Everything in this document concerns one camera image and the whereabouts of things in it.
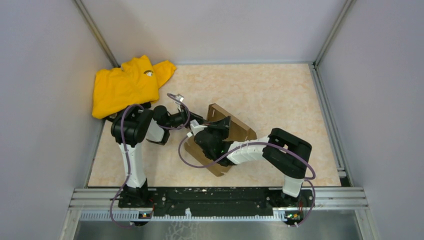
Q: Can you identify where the yellow shirt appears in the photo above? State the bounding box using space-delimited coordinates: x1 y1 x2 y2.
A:
91 55 177 119

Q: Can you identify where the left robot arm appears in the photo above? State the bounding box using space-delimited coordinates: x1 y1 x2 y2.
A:
110 105 206 208

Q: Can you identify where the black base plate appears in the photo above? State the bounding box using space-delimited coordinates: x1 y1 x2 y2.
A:
131 187 313 217

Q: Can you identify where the purple cable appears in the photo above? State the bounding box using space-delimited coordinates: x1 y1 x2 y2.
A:
178 135 317 228
109 93 191 229

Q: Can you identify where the black garment under shirt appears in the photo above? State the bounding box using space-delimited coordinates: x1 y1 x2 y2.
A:
103 102 152 123

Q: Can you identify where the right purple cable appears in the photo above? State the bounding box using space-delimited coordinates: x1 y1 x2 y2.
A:
178 135 317 228

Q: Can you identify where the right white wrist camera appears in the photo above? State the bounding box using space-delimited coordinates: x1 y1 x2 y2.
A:
186 119 208 138

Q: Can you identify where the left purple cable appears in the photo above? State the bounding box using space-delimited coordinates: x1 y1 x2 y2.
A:
109 93 191 229

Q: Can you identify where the brown cardboard box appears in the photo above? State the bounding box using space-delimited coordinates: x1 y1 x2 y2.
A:
183 103 257 177

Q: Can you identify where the aluminium frame rail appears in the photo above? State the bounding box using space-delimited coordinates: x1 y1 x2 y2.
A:
68 187 369 223

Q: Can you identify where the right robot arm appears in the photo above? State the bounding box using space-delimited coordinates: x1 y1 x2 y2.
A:
190 116 312 206

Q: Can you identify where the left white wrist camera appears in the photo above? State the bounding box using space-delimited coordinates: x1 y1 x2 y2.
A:
175 94 185 112

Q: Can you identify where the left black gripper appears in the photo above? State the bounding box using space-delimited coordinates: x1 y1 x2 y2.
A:
164 103 207 129

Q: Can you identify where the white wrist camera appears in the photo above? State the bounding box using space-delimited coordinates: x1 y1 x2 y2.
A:
186 119 208 138
175 94 185 112

